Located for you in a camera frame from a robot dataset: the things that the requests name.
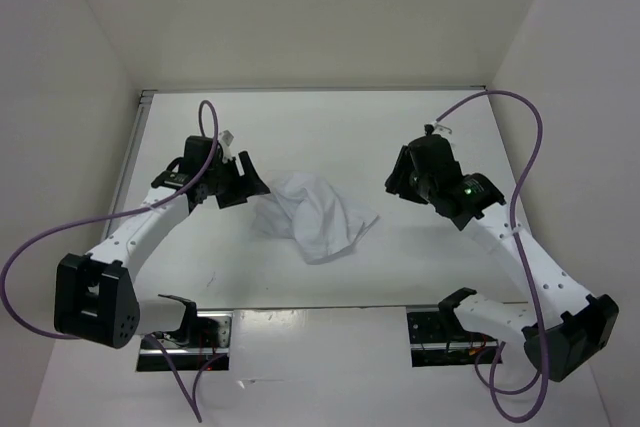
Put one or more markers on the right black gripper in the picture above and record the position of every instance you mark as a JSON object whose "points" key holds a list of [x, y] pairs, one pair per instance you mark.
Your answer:
{"points": [[396, 180]]}

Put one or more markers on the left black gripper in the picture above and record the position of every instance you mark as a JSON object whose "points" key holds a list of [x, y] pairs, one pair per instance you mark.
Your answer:
{"points": [[247, 184]]}

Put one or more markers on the white skirt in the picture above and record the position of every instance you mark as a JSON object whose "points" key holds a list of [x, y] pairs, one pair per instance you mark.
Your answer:
{"points": [[323, 222]]}

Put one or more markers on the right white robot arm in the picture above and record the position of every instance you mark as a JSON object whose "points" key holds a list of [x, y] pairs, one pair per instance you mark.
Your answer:
{"points": [[565, 324]]}

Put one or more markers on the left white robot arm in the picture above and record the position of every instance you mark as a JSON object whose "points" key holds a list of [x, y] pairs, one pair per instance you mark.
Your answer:
{"points": [[95, 299]]}

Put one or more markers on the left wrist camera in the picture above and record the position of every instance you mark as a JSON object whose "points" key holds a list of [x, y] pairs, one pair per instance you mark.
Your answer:
{"points": [[225, 139]]}

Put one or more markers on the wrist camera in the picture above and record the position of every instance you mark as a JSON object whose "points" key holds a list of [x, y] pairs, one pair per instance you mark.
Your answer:
{"points": [[436, 128], [225, 139]]}

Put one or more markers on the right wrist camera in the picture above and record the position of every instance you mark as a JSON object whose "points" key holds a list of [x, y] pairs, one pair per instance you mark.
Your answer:
{"points": [[436, 128]]}

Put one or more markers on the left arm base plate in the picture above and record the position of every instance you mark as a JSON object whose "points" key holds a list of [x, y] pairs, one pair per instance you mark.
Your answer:
{"points": [[208, 347]]}

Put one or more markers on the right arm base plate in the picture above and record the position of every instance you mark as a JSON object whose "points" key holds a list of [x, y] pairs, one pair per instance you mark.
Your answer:
{"points": [[432, 346]]}

